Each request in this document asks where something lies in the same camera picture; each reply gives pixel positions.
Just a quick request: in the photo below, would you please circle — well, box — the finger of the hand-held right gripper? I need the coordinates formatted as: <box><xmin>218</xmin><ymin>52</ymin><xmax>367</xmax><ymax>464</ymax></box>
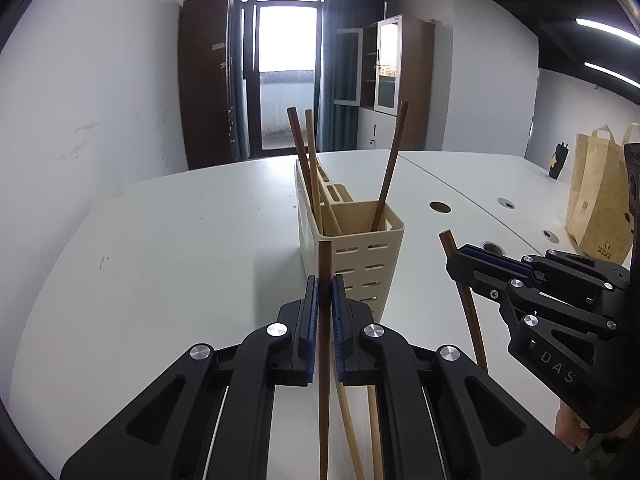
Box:
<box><xmin>446</xmin><ymin>251</ymin><xmax>620</xmax><ymax>333</ymax></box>
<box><xmin>460</xmin><ymin>244</ymin><xmax>631</xmax><ymax>311</ymax></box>

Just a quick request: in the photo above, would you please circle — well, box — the glass balcony door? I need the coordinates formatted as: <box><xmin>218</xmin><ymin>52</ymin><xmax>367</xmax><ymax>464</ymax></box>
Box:
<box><xmin>240</xmin><ymin>0</ymin><xmax>326</xmax><ymax>153</ymax></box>

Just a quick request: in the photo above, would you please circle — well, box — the person's right hand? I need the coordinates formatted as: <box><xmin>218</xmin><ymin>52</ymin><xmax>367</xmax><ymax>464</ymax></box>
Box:
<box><xmin>556</xmin><ymin>402</ymin><xmax>592</xmax><ymax>455</ymax></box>

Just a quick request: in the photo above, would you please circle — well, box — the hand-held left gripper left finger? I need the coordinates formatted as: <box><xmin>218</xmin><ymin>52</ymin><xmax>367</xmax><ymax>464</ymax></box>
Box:
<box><xmin>60</xmin><ymin>275</ymin><xmax>321</xmax><ymax>480</ymax></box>

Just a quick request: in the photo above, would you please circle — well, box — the cream slotted utensil holder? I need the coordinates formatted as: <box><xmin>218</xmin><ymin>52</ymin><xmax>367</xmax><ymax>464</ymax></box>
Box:
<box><xmin>295</xmin><ymin>156</ymin><xmax>405</xmax><ymax>323</ymax></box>

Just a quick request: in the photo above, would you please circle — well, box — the brown glass-door cabinet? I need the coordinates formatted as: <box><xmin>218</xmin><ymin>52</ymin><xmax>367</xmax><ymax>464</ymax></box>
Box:
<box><xmin>334</xmin><ymin>14</ymin><xmax>435</xmax><ymax>152</ymax></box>

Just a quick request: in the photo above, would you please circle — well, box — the brown paper shopping bag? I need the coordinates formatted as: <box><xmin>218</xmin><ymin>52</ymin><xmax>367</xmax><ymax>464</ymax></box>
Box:
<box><xmin>566</xmin><ymin>122</ymin><xmax>640</xmax><ymax>264</ymax></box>

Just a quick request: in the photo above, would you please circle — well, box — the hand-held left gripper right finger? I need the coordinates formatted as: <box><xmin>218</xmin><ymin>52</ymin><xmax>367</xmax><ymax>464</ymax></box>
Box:
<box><xmin>331</xmin><ymin>275</ymin><xmax>588</xmax><ymax>480</ymax></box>

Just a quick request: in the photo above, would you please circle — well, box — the long ceiling light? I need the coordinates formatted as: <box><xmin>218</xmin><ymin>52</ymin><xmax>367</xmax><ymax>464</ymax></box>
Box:
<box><xmin>575</xmin><ymin>17</ymin><xmax>640</xmax><ymax>43</ymax></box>
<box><xmin>584</xmin><ymin>61</ymin><xmax>640</xmax><ymax>86</ymax></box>

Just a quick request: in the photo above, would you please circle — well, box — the dark brown wooden chopstick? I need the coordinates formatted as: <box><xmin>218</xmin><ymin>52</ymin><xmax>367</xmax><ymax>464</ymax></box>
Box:
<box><xmin>286</xmin><ymin>106</ymin><xmax>326</xmax><ymax>221</ymax></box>
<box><xmin>371</xmin><ymin>101</ymin><xmax>410</xmax><ymax>232</ymax></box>
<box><xmin>438</xmin><ymin>230</ymin><xmax>490</xmax><ymax>373</ymax></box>
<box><xmin>317</xmin><ymin>241</ymin><xmax>333</xmax><ymax>480</ymax></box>

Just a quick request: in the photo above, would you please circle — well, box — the dark brown tall cabinet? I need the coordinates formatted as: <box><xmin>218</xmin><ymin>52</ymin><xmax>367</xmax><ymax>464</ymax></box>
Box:
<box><xmin>178</xmin><ymin>0</ymin><xmax>241</xmax><ymax>171</ymax></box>

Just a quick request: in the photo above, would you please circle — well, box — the small black device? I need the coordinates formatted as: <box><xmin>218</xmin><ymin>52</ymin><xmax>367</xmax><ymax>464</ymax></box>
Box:
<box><xmin>547</xmin><ymin>142</ymin><xmax>571</xmax><ymax>179</ymax></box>

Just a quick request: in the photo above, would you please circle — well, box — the dark blue curtain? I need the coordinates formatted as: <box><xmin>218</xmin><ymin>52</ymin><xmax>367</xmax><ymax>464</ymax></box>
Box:
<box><xmin>317</xmin><ymin>0</ymin><xmax>386</xmax><ymax>151</ymax></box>

